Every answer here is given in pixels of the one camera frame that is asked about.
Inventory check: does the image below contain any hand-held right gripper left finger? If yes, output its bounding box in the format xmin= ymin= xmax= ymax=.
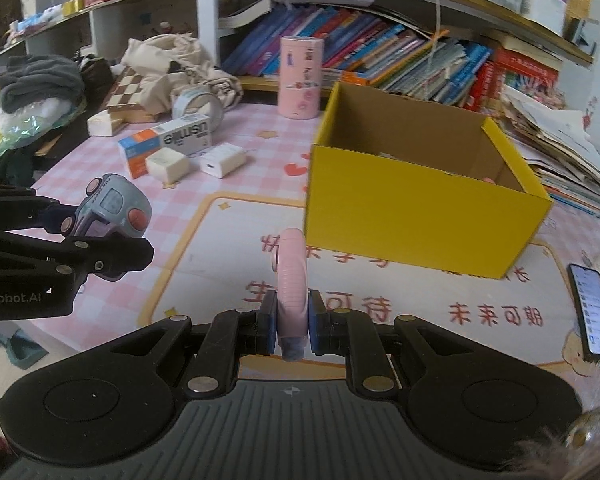
xmin=77 ymin=289 xmax=279 ymax=402

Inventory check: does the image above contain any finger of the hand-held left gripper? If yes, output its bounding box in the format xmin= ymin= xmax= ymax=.
xmin=0 ymin=182 xmax=81 ymax=236
xmin=0 ymin=227 xmax=156 ymax=283

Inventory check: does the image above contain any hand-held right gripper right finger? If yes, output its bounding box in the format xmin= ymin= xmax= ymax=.
xmin=307 ymin=289 xmax=518 ymax=404

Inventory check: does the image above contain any purple grey toy watch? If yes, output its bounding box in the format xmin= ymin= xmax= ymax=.
xmin=62 ymin=174 xmax=154 ymax=281

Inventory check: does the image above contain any pink round disc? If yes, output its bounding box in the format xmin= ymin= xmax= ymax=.
xmin=270 ymin=227 xmax=311 ymax=362

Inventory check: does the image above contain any small white cube box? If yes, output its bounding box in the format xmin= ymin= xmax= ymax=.
xmin=145 ymin=147 xmax=190 ymax=184

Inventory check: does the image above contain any white orange carton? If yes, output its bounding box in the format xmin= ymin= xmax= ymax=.
xmin=117 ymin=114 xmax=215 ymax=179

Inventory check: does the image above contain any yellow cardboard box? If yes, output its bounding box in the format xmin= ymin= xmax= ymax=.
xmin=304 ymin=81 xmax=554 ymax=281

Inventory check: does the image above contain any teal container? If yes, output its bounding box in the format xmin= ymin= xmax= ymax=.
xmin=0 ymin=326 xmax=49 ymax=371

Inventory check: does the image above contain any dark cloth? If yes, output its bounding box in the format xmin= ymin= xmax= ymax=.
xmin=0 ymin=150 xmax=46 ymax=187

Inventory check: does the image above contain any iridescent plastic bag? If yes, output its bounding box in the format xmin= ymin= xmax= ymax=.
xmin=0 ymin=97 xmax=88 ymax=171

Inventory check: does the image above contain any white tissue block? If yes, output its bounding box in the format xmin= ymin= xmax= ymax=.
xmin=87 ymin=110 xmax=126 ymax=137

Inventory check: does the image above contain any grey folded cloth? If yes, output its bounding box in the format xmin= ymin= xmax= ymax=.
xmin=0 ymin=54 xmax=87 ymax=113

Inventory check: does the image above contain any white charger plug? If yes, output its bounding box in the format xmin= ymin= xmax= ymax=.
xmin=199 ymin=142 xmax=247 ymax=179

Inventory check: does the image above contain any dark brown bag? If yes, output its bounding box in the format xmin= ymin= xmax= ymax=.
xmin=77 ymin=57 xmax=114 ymax=109

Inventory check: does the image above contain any pink checked table mat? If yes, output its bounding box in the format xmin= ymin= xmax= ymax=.
xmin=0 ymin=100 xmax=600 ymax=396

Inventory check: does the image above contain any wooden chessboard box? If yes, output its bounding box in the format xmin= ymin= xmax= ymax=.
xmin=105 ymin=67 xmax=167 ymax=124

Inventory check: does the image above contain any clear tape roll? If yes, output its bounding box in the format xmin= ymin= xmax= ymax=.
xmin=171 ymin=84 xmax=225 ymax=129

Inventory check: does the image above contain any beige cloth bag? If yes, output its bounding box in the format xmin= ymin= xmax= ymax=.
xmin=120 ymin=34 xmax=244 ymax=113

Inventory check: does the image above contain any pink sticker-covered canister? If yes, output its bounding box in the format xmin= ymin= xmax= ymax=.
xmin=278 ymin=36 xmax=325 ymax=121

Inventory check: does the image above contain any white wooden bookshelf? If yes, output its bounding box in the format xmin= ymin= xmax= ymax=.
xmin=0 ymin=0 xmax=596 ymax=111

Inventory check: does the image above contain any thick grey-edged book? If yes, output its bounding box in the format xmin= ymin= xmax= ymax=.
xmin=217 ymin=0 xmax=274 ymax=31

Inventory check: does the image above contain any black smartphone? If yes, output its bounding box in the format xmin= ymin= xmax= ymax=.
xmin=566 ymin=262 xmax=600 ymax=364

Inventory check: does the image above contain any fuzzy beaded garment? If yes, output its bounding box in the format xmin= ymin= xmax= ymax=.
xmin=510 ymin=407 xmax=600 ymax=480

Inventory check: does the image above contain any row of colourful books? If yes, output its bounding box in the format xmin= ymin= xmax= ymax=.
xmin=220 ymin=2 xmax=566 ymax=113

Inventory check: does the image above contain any stack of papers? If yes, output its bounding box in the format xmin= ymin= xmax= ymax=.
xmin=500 ymin=85 xmax=600 ymax=219

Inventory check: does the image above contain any white pen holder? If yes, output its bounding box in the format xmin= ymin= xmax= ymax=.
xmin=520 ymin=0 xmax=569 ymax=36

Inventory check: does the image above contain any small black stand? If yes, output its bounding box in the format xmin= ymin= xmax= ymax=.
xmin=567 ymin=17 xmax=594 ymax=46

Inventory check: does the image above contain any white hanging cable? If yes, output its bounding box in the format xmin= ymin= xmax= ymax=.
xmin=395 ymin=0 xmax=444 ymax=81

